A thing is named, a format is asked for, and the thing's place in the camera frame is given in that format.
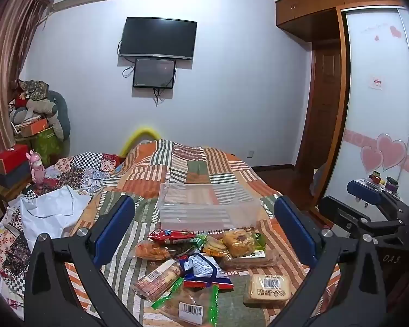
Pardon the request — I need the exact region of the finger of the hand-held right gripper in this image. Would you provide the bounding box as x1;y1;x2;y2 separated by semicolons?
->
347;179;409;213
318;196;409;246

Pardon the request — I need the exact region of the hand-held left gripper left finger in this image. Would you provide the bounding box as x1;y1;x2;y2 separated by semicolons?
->
23;194;144;327

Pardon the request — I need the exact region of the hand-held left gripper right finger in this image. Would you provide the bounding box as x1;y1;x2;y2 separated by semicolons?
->
269;196;387;327

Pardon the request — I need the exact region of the orange chips packet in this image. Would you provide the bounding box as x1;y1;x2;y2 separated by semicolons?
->
135;240;178;261

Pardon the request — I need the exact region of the red snack bag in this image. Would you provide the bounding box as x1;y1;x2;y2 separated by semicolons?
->
148;229;196;246

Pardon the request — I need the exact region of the clear plastic container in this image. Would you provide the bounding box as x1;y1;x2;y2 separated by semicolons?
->
158;183;261;230

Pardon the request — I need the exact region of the green-edged clear snack packet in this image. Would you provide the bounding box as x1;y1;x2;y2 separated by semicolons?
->
151;277;219;326

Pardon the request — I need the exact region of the small pink heart sticker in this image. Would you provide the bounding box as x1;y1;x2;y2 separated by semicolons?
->
360;145;384;175

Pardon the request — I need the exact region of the large pink heart sticker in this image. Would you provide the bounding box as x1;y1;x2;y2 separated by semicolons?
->
376;133;407;171

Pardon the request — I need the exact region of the flat clear pastry packet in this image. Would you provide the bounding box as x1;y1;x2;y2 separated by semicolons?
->
221;249;281;270

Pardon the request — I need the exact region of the wrapped bread loaf packet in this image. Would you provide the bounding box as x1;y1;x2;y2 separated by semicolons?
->
243;273;292;309

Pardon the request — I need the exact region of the white cloth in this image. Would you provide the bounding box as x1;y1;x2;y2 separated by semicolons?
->
18;186;93;253

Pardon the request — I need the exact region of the brown striped snack packet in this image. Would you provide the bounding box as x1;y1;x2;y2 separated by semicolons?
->
133;261;184;301

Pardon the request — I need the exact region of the checkered patchwork quilt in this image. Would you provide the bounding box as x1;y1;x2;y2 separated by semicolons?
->
0;152;127;314

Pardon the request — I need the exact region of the white sliding wardrobe door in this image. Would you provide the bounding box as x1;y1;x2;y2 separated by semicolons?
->
322;6;409;213

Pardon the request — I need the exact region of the green yellow snack packet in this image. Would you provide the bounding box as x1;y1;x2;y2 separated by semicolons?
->
190;233;233;257

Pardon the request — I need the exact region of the wooden room door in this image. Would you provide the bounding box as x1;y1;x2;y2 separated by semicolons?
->
294;40;344;170

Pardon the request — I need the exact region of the blue white snack packet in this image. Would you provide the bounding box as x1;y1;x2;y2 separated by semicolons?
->
178;253;234;289

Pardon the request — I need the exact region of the pink bunny figure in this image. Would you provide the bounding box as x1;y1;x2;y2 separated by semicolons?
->
26;150;47;187

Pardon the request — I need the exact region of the yellow hoop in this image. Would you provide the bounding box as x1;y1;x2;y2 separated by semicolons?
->
119;128;162;159

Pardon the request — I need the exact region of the striped patchwork blanket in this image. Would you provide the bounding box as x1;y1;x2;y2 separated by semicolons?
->
65;139;342;327

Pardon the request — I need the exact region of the dark grey box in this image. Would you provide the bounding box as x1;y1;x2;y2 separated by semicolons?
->
0;162;34;189

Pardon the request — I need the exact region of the red box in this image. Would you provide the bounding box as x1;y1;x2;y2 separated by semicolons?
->
0;144;30;175

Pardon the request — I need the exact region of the orange cardboard box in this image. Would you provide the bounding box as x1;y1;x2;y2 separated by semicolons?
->
20;118;50;137

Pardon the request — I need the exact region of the grey plush toy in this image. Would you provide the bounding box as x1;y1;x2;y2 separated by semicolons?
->
10;90;71;141

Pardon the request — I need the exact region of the camouflage cloth bundle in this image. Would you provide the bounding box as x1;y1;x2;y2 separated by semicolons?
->
18;79;50;102

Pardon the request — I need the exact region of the wooden overhead cabinet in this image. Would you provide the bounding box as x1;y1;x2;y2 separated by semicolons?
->
275;0;409;42

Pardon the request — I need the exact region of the striped pink curtain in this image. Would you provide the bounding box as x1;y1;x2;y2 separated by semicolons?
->
0;0;56;213

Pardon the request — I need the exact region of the small wall monitor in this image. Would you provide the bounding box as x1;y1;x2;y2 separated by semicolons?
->
133;58;177;89

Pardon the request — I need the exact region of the large wall television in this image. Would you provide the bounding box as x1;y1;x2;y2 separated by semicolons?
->
119;16;198;60

